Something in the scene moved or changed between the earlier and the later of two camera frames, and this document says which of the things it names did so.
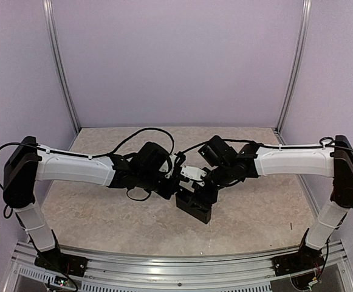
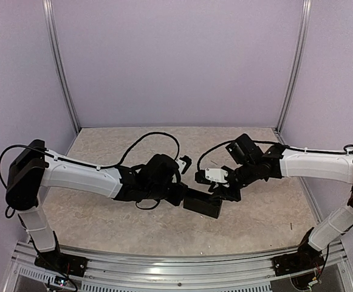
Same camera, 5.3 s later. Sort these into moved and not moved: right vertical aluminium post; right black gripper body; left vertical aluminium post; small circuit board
Moved: right black gripper body
Not moved: right vertical aluminium post; left vertical aluminium post; small circuit board
